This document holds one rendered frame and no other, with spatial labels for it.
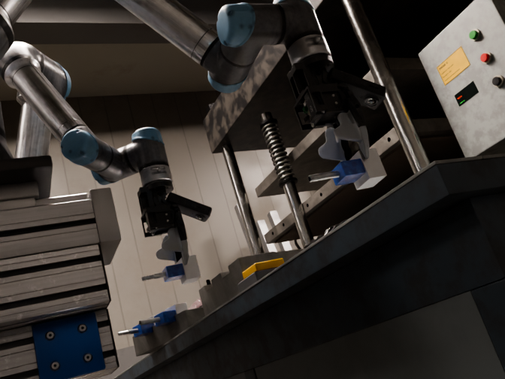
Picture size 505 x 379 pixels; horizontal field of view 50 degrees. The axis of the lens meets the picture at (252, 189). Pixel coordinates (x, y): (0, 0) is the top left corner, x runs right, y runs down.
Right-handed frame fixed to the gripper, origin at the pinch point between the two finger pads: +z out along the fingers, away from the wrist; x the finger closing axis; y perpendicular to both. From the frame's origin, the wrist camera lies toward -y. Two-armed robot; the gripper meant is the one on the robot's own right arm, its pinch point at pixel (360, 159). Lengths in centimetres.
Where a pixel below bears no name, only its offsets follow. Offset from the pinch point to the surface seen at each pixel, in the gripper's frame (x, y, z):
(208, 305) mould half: -51, 20, 11
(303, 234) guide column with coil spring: -126, -48, -21
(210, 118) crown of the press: -164, -36, -101
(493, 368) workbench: 25.3, 11.5, 36.1
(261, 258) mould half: -29.3, 11.7, 7.1
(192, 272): -45, 23, 3
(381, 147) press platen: -70, -59, -31
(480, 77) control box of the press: -30, -71, -32
